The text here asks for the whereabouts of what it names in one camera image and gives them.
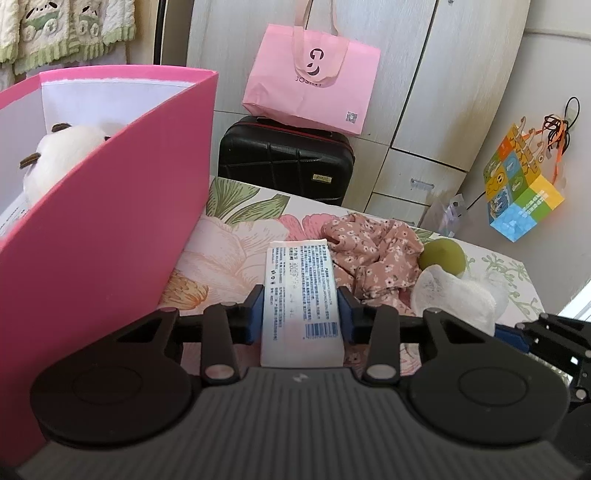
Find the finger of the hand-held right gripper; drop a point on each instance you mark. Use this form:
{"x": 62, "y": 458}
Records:
{"x": 510, "y": 333}

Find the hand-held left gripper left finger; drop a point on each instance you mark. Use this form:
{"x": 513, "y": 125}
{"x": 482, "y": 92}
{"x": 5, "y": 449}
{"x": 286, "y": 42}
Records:
{"x": 253, "y": 316}

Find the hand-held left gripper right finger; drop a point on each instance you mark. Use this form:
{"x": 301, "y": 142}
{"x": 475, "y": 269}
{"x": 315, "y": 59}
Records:
{"x": 346, "y": 321}

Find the white tissue pack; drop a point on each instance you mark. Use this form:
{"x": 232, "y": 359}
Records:
{"x": 300, "y": 286}

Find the pink storage box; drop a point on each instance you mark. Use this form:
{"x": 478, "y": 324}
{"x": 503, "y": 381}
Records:
{"x": 92, "y": 254}

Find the white brown plush toy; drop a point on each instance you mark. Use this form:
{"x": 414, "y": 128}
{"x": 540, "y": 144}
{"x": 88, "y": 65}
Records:
{"x": 69, "y": 147}

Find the white mesh cloth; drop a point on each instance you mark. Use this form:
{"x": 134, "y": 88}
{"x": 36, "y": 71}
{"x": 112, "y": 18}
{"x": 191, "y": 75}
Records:
{"x": 448, "y": 295}

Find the floral bed sheet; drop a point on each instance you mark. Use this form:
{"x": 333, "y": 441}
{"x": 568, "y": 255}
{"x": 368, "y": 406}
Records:
{"x": 221, "y": 249}

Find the pink floral cloth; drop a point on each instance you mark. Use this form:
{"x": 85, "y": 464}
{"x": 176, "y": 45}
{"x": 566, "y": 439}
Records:
{"x": 378, "y": 249}

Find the green ball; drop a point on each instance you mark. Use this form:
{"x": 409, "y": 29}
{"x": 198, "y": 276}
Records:
{"x": 443, "y": 258}

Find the clear plastic bag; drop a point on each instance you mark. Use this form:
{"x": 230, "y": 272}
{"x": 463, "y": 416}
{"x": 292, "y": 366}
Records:
{"x": 450, "y": 212}

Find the colourful paper gift bag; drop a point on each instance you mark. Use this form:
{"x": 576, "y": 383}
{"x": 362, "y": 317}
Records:
{"x": 521, "y": 194}

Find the black suitcase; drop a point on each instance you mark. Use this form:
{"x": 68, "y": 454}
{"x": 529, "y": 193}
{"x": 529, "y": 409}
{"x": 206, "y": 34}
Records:
{"x": 277, "y": 161}

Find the pink tote bag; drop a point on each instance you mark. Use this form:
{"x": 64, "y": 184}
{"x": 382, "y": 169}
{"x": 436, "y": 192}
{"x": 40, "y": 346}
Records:
{"x": 314, "y": 92}

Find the light wooden wardrobe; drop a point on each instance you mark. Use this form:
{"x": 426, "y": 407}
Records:
{"x": 438, "y": 69}

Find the cream green knit cardigan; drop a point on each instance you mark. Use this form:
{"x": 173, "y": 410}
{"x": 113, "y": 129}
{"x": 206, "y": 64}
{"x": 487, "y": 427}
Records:
{"x": 69, "y": 27}

